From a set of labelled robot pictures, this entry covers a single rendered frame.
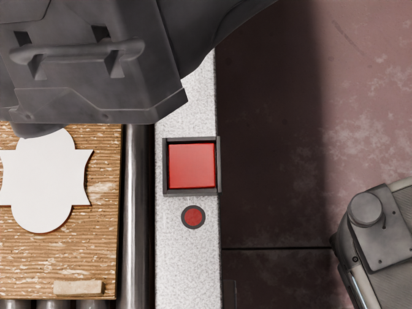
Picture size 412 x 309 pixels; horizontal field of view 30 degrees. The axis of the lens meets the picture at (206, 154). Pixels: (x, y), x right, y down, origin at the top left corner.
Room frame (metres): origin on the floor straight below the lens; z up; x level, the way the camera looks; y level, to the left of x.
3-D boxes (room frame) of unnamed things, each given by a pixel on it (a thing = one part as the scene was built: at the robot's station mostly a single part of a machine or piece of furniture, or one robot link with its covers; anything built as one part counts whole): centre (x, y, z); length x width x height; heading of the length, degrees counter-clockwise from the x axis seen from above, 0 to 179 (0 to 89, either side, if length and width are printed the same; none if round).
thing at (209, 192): (0.29, 0.02, 0.92); 0.08 x 0.08 x 0.02; 86
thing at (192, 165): (0.29, 0.02, 0.92); 0.06 x 0.06 x 0.01; 86
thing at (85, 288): (0.14, 0.17, 0.95); 0.06 x 0.02 x 0.03; 85
